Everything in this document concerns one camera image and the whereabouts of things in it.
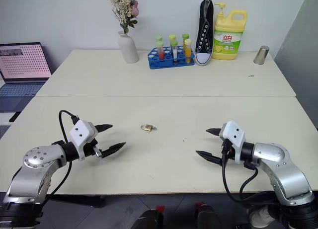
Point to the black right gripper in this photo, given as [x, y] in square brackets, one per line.
[229, 153]

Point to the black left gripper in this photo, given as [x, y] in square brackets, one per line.
[89, 149]

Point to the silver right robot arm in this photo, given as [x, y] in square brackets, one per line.
[283, 169]

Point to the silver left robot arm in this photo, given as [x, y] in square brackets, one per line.
[34, 169]

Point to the small brass padlock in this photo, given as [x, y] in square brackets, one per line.
[148, 127]

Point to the dark rounded shape red top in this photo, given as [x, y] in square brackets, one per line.
[208, 217]
[150, 219]

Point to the white shoe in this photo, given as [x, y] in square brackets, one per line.
[259, 216]

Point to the white ceramic vase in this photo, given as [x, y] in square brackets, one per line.
[128, 49]

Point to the blue test tube rack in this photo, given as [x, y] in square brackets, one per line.
[169, 63]

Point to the yellow-capped tube orange liquid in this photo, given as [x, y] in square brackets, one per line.
[188, 51]

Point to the green-capped tube white label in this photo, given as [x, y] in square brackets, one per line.
[175, 52]

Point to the green-capped tube red liquid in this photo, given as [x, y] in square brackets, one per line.
[160, 51]

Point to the silver metal cup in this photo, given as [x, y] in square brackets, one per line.
[261, 55]

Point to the black canvas sneaker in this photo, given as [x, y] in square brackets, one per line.
[205, 40]

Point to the yellow detergent pump bottle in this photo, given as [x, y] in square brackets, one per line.
[227, 40]

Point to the green-capped tube orange liquid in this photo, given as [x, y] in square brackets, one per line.
[185, 37]

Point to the green-capped empty test tube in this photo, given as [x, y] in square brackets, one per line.
[172, 39]
[158, 38]

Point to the open laptop computer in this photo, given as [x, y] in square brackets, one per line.
[22, 62]

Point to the dried flower bouquet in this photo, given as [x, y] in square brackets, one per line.
[124, 8]

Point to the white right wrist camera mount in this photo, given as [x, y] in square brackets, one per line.
[234, 135]

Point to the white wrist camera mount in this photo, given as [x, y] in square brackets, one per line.
[80, 133]
[234, 135]

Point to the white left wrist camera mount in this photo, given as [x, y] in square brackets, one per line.
[80, 133]

